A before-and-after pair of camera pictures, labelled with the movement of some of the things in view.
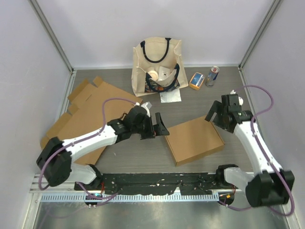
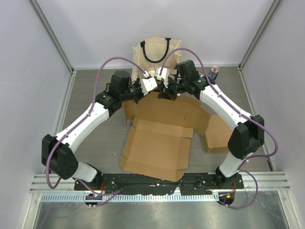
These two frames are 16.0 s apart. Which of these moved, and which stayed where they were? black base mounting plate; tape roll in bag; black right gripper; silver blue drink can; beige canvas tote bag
Moved: black right gripper
Stayed: black base mounting plate; silver blue drink can; tape roll in bag; beige canvas tote bag
